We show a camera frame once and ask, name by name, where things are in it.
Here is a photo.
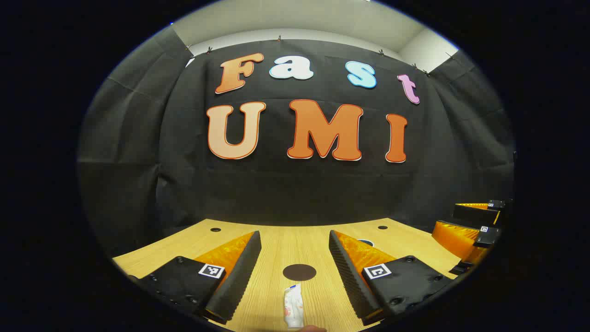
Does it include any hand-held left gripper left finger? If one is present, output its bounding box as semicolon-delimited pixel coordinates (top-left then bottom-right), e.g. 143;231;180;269
128;231;262;325

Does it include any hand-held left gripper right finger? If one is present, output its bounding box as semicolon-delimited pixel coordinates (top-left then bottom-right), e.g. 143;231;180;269
329;230;455;326

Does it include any dark brown round coaster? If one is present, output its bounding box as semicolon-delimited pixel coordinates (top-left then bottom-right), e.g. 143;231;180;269
283;264;317;282

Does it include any white toothpaste tube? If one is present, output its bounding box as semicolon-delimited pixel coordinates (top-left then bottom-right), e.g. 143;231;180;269
283;283;305;329

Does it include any light wooden desktop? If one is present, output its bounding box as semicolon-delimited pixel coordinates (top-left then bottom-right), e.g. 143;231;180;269
112;218;464;332

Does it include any black backdrop cloth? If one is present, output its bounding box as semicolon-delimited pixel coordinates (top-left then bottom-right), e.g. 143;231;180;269
77;25;516;259

